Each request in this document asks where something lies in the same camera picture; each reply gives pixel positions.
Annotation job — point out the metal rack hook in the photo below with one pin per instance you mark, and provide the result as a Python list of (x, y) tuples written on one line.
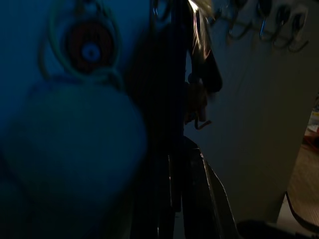
[(297, 43), (236, 33), (264, 31)]

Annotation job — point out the evil eye wall ornament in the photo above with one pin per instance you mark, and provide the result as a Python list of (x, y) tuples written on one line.
[(89, 49)]

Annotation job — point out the bunch of metal keys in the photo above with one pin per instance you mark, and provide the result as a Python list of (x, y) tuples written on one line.
[(197, 104)]

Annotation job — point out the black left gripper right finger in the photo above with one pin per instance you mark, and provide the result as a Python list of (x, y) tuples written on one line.
[(199, 199)]

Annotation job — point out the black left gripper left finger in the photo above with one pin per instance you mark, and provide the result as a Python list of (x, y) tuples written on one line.
[(159, 199)]

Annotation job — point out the pale rounded pouch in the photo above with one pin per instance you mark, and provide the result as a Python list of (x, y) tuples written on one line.
[(74, 154)]

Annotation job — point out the wall key rack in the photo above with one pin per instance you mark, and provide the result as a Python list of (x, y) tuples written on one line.
[(261, 10)]

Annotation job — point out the colourful clutter pile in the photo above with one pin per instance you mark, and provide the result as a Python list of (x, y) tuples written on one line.
[(312, 124)]

